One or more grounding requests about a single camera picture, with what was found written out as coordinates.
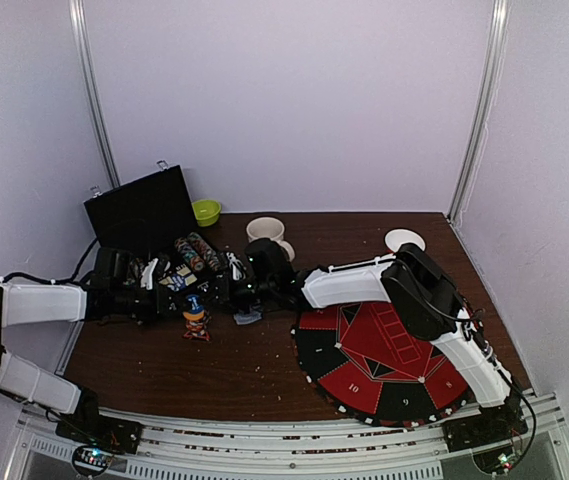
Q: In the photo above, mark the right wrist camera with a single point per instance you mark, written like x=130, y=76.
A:
x=238, y=271

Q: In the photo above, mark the white floral ceramic mug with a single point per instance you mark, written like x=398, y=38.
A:
x=270, y=228

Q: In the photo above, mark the stack of poker chips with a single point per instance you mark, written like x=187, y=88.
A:
x=196, y=319

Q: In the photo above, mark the red triangular chip holder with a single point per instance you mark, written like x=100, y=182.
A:
x=197, y=333

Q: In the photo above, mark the left poker chip row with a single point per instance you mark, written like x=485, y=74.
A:
x=189, y=254

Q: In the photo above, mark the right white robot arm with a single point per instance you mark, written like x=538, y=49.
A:
x=428, y=304

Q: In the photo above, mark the round red black poker mat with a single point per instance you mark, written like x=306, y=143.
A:
x=361, y=359

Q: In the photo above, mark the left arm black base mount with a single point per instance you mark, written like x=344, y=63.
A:
x=112, y=434

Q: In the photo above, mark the black poker chip case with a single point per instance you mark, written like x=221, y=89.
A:
x=145, y=217

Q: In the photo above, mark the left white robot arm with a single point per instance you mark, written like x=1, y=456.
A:
x=28, y=300

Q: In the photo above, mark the aluminium front rail base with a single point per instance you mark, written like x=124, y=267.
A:
x=180, y=448

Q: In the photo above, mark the small card decks in case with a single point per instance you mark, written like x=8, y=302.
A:
x=179, y=279

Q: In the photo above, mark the blue small blind button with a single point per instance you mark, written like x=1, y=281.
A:
x=194, y=303

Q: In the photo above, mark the green plastic bowl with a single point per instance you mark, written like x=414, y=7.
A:
x=207, y=212

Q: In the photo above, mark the white orange bowl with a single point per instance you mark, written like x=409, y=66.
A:
x=396, y=238

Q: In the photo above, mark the blue playing card deck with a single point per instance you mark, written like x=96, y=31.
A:
x=247, y=318

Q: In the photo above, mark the aluminium frame post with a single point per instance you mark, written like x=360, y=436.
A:
x=479, y=128
x=81, y=36

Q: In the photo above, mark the left aluminium frame post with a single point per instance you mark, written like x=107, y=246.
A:
x=81, y=36

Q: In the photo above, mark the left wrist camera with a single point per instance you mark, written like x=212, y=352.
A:
x=153, y=272

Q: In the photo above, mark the poker chip row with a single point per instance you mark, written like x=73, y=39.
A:
x=210, y=256
x=189, y=254

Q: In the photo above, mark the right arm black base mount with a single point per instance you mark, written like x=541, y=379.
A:
x=489, y=426

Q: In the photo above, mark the right aluminium frame post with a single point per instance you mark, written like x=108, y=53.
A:
x=479, y=128

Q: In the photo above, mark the right poker chip row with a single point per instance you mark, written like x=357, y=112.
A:
x=210, y=256

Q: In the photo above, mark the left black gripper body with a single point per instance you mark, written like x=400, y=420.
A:
x=143, y=308

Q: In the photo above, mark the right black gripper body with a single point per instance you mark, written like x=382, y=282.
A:
x=231, y=288

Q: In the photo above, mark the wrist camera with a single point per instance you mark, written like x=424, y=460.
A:
x=153, y=272
x=238, y=271

